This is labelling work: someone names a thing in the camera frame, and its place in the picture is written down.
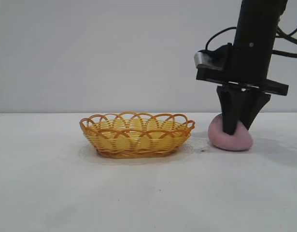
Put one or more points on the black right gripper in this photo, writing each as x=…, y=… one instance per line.
x=254, y=53

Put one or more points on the pink round bun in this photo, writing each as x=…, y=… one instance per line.
x=223, y=143

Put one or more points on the yellow woven plastic basket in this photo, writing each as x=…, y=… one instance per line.
x=138, y=142

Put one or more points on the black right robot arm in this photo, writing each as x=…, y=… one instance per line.
x=264, y=7

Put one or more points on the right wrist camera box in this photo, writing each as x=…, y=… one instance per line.
x=211, y=59

